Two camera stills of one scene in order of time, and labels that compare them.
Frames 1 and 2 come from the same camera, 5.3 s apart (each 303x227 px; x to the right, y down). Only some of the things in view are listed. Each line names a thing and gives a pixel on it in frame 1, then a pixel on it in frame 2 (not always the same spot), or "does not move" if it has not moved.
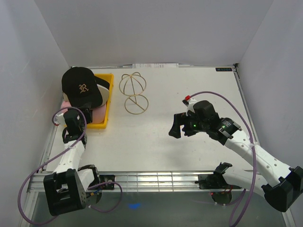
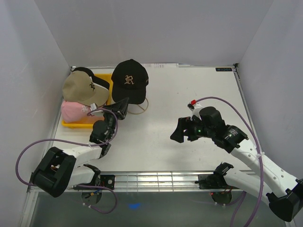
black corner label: [223, 69] does not move
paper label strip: [167, 65] does not move
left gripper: [87, 114] -> [120, 108]
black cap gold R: [80, 85] -> [129, 80]
